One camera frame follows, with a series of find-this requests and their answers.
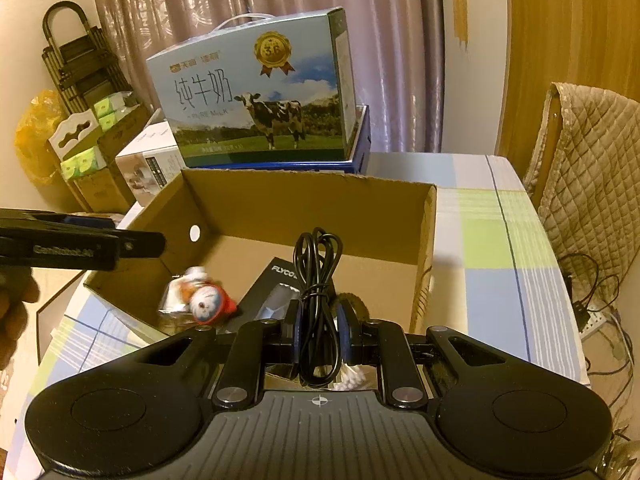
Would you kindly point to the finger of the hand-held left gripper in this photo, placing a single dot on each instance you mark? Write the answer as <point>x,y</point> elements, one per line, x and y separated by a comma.
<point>75,220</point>
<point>142,246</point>

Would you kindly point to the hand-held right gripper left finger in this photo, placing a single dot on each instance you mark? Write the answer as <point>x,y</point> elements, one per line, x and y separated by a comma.
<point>294,332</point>

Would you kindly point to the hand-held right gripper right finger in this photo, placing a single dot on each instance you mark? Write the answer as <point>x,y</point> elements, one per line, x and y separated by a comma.
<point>344,330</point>

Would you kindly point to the black shaver box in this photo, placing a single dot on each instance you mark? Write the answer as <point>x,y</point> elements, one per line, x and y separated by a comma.
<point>270,290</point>

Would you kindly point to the bag of cotton swabs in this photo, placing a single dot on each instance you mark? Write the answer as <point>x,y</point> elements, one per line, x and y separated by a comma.
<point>350,379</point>

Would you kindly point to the blue cat toy figure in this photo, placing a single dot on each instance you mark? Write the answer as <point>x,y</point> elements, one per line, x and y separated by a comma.
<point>210,305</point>

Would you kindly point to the brown cardboard box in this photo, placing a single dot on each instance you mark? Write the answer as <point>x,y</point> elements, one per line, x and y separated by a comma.
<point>310,200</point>

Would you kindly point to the person's left hand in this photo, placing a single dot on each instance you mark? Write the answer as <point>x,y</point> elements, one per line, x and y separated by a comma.
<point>15,310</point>

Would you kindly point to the brown carton with white flaps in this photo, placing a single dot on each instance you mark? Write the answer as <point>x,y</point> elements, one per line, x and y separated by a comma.
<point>100,190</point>

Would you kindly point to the stack of green tissue packs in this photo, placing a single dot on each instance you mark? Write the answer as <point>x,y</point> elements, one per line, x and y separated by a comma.
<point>80,165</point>

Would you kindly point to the white appliance box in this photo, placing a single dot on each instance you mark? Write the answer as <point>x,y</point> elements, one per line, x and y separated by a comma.
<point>145,170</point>

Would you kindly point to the yellow plastic bag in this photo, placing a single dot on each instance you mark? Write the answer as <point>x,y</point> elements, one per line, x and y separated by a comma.
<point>35,150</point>

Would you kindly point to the plain brown carton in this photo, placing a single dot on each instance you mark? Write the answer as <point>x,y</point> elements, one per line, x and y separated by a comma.
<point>130,135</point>

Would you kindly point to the black folding stool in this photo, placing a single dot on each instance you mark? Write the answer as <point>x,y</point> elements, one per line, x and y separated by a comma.
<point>85,75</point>

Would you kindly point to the blue milk gift carton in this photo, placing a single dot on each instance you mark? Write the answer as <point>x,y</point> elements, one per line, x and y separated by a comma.
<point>225,110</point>

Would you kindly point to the black plug adapter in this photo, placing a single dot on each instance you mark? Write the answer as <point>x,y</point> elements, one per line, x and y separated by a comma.
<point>582,315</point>

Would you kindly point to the white power strip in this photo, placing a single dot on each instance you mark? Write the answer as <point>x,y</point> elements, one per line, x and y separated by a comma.
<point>602,324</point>

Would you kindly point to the chair with quilted cover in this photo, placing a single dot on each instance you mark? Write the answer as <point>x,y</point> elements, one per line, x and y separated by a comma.
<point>590,160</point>

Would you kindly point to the wooden door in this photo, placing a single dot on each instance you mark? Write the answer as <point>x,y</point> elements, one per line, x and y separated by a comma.
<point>550,35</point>

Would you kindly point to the pale wooden wall strips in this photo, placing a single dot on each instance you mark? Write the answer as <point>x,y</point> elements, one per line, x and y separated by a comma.
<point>459,5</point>

